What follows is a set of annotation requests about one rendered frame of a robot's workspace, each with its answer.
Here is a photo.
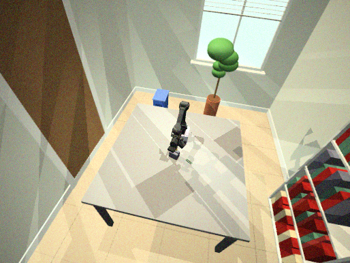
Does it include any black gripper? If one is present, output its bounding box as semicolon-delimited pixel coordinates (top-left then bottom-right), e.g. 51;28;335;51
168;137;183;153

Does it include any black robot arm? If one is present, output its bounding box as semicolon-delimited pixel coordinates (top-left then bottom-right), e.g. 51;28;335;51
170;101;190;149

